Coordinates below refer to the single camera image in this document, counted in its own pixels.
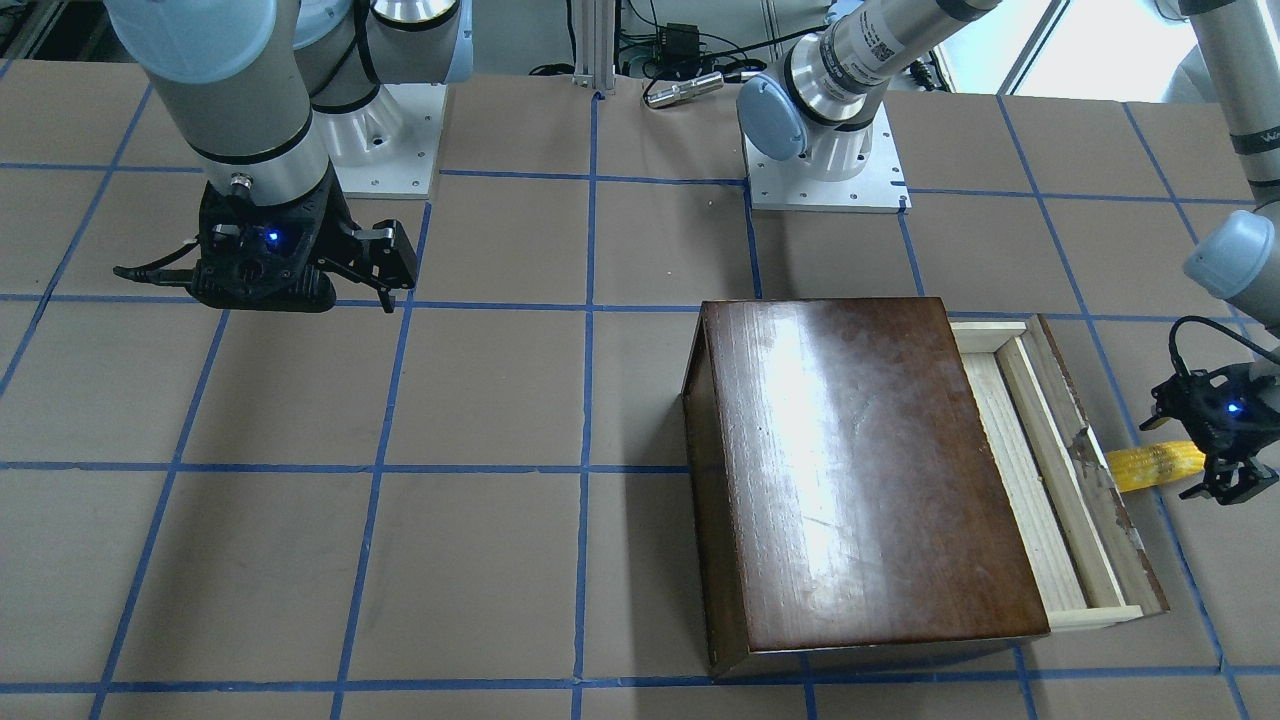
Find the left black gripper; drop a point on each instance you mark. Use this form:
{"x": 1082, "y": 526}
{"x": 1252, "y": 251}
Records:
{"x": 1229, "y": 473}

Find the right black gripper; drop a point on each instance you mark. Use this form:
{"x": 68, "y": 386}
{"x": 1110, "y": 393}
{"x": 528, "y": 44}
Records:
{"x": 336, "y": 240}

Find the yellow corn cob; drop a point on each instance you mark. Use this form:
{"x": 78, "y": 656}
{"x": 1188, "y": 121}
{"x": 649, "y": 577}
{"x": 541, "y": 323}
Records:
{"x": 1154, "y": 465}

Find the wooden drawer with white handle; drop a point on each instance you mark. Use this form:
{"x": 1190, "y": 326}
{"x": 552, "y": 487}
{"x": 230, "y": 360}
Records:
{"x": 1091, "y": 566}

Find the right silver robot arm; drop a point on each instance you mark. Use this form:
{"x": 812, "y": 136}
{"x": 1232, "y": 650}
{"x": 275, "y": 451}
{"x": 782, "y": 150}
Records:
{"x": 273, "y": 98}

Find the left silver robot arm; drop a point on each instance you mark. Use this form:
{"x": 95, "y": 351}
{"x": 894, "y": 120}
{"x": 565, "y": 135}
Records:
{"x": 831, "y": 81}

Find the dark wooden drawer cabinet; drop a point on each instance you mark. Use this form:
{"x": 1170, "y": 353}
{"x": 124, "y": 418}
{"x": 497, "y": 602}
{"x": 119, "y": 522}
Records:
{"x": 846, "y": 499}

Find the silver metal cylinder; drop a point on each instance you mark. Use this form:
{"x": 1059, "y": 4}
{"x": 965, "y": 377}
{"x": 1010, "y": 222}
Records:
{"x": 683, "y": 91}

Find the black power adapter box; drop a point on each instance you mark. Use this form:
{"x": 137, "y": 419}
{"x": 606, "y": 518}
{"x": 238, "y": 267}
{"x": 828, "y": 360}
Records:
{"x": 678, "y": 41}

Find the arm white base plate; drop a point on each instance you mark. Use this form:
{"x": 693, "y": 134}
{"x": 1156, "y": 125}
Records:
{"x": 794, "y": 168}
{"x": 388, "y": 149}

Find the aluminium frame post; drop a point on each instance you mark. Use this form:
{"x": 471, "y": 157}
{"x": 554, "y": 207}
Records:
{"x": 594, "y": 44}

